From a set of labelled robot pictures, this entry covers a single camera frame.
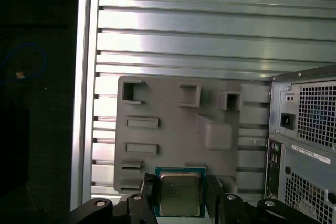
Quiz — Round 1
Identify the silver CPU green edge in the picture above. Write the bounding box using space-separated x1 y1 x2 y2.
154 166 206 218

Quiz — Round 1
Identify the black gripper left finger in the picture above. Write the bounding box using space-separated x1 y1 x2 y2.
69 173 160 224

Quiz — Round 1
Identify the grey power supply unit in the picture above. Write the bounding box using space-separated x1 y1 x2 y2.
278 81 336 154

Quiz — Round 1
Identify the grey parts rack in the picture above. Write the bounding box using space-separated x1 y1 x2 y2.
113 75 241 196

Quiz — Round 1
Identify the black PC case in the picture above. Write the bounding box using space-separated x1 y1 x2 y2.
267 63 336 224

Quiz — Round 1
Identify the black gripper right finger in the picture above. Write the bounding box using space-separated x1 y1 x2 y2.
206 173 336 224

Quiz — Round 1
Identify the blue floor cable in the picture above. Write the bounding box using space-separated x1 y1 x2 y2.
0 44 48 85

